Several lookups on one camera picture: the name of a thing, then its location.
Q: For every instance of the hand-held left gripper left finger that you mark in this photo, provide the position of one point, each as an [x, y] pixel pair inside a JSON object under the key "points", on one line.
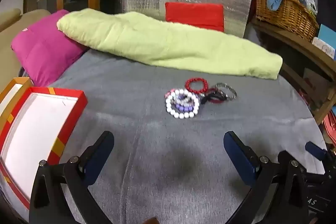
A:
{"points": [[101, 150]]}

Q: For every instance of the pink bag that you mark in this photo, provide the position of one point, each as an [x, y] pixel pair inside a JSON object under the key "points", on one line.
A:
{"points": [[331, 124]]}

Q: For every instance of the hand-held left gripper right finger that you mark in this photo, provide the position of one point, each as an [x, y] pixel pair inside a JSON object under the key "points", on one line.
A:
{"points": [[236, 153]]}

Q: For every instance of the wicker basket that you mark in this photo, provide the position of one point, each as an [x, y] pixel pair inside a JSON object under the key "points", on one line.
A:
{"points": [[286, 16]]}

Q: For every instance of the magenta pillow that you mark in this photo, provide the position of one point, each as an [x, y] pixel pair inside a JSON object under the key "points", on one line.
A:
{"points": [[44, 48]]}

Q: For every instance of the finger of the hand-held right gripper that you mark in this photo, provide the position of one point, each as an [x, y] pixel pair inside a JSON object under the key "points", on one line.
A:
{"points": [[315, 149]]}

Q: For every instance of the red cardboard box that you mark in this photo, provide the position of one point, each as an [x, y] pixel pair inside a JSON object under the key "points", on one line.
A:
{"points": [[34, 134]]}

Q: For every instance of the grey blanket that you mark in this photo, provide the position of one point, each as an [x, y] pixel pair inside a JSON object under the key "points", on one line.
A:
{"points": [[131, 108]]}

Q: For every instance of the blue card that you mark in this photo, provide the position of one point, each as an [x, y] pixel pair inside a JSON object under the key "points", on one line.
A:
{"points": [[328, 35]]}

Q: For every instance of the wooden shelf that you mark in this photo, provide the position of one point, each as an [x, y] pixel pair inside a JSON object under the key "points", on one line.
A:
{"points": [[288, 37]]}

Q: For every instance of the light green blanket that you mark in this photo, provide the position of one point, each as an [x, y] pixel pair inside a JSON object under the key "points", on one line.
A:
{"points": [[170, 45]]}

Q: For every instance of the red cloth patch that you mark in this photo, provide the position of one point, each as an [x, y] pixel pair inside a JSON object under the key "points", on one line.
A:
{"points": [[194, 15]]}

